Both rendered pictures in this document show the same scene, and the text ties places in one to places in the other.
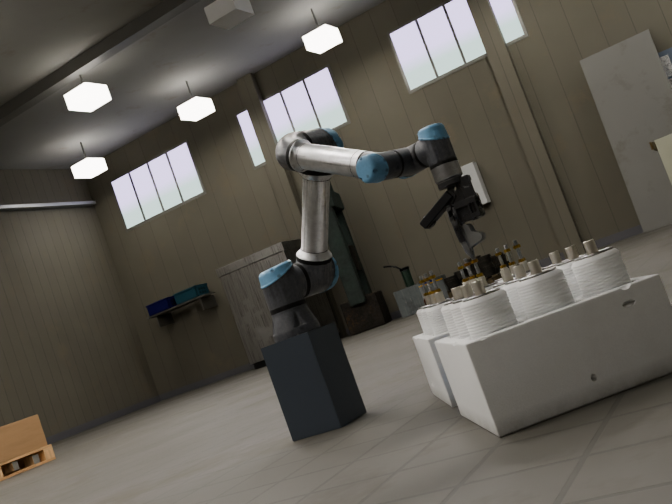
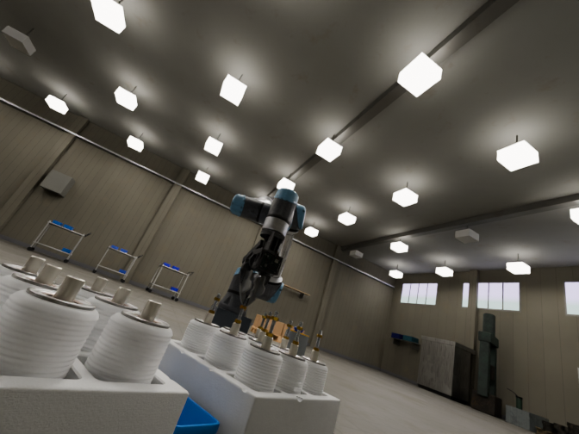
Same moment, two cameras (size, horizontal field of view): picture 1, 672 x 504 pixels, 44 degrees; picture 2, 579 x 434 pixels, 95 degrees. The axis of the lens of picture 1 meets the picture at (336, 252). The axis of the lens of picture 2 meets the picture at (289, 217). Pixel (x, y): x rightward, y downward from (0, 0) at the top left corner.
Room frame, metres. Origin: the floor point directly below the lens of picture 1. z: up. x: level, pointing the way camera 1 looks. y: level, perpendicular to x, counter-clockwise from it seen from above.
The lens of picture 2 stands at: (1.64, -0.91, 0.31)
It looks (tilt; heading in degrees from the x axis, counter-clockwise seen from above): 22 degrees up; 45
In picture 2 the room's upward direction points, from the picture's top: 20 degrees clockwise
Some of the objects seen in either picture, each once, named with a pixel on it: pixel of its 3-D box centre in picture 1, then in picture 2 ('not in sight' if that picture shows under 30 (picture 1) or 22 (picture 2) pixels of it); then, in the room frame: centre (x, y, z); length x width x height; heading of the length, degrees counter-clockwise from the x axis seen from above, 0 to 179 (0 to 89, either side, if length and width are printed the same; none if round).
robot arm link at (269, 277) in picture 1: (281, 284); (245, 281); (2.60, 0.19, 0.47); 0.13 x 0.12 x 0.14; 131
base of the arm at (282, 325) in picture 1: (292, 320); (234, 301); (2.59, 0.20, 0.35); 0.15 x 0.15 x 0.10
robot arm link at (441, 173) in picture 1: (447, 173); (275, 229); (2.17, -0.35, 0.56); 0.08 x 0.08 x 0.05
